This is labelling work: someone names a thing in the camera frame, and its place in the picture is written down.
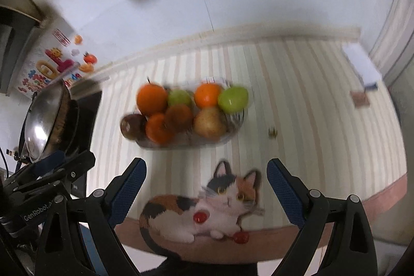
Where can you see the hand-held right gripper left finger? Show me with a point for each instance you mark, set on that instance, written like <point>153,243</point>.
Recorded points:
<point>127,188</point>

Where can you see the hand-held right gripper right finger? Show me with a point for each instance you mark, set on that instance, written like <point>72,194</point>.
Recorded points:
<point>284,192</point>

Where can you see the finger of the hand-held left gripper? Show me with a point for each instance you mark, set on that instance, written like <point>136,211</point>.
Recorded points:
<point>50,162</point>
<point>79,166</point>

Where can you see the dark brown round fruit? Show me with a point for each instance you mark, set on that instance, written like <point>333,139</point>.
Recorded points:
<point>132,126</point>

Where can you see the small orange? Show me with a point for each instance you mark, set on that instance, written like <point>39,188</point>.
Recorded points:
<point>157,130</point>
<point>208,95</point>

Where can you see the oval floral ceramic plate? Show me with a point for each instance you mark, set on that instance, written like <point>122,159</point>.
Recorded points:
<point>234,124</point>

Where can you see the dark reddish orange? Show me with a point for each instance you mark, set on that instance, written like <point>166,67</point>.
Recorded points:
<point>180,116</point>

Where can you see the large orange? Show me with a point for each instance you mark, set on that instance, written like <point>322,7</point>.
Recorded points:
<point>151,99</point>

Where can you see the yellow-brown pear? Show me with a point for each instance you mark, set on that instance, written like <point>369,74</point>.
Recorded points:
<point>210,125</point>

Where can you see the green apple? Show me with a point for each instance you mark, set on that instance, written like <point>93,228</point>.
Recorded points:
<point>179,97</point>
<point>233,99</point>

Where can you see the steel wok with lid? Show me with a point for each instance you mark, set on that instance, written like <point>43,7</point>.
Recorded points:
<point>42,124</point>

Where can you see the small dark brown object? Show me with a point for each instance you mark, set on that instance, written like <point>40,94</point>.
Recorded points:
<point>272,132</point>

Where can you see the striped mat with cat print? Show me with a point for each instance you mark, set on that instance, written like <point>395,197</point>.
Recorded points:
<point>307,133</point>

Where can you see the person's dark trousers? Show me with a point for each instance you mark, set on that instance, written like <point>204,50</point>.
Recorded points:
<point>194,269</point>

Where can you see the small brown square pad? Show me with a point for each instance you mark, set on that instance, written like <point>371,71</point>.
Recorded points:
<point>360,99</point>

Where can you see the black range hood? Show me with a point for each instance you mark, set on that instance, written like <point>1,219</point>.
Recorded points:
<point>13,36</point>

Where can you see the white packet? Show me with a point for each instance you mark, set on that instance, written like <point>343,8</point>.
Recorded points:
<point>359,64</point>

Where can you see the colourful character wall sticker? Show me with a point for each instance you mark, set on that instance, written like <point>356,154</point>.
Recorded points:
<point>48,69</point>

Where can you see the orange slices wall sticker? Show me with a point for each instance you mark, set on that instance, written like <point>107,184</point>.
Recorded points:
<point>86,68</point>

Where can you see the persimmon wall sticker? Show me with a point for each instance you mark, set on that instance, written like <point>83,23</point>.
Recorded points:
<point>90,58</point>

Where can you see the red seal wall sticker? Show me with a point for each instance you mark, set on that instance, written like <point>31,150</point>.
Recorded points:
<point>61,36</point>

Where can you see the orange segment wall sticker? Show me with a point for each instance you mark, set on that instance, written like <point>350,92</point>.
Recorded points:
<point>78,39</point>

